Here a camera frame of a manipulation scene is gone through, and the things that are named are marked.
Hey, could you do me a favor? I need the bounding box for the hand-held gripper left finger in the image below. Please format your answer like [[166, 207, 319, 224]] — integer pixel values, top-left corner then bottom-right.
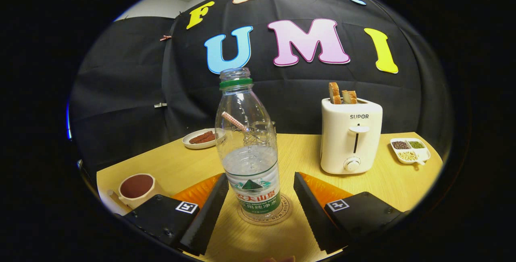
[[121, 173, 229, 256]]

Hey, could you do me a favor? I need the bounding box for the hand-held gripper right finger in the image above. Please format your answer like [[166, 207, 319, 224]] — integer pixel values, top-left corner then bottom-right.
[[293, 172, 410, 254]]

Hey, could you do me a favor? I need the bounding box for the round printed coaster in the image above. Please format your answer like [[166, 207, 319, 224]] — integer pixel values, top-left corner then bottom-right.
[[237, 193, 291, 225]]

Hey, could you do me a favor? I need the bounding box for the cream cup with wooden handle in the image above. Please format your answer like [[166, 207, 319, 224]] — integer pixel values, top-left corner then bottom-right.
[[107, 173, 164, 209]]

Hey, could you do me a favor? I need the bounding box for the clear plastic bottle green label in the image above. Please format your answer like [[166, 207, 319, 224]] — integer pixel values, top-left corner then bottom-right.
[[214, 67, 281, 220]]

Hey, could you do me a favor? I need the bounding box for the wooden table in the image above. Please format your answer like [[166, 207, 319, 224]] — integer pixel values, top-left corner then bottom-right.
[[96, 133, 444, 262]]

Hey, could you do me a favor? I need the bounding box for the round white plate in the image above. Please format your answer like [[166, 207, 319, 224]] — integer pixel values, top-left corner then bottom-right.
[[182, 128, 220, 150]]

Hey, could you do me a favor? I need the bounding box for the white toaster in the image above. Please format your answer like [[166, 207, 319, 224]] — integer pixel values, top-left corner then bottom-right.
[[320, 98, 383, 175]]

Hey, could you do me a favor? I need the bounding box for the pink striped straw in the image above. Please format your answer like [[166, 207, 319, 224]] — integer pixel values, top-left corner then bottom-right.
[[221, 111, 248, 132]]

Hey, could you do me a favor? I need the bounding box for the clear drinking glass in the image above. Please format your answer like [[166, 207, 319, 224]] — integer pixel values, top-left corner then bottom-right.
[[242, 122, 277, 146]]

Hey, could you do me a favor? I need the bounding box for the white divided dish with grains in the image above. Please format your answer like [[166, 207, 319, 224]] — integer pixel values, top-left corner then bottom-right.
[[390, 138, 431, 166]]

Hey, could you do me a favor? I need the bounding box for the black backdrop cloth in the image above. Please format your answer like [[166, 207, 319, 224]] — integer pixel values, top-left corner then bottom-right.
[[69, 0, 454, 174]]

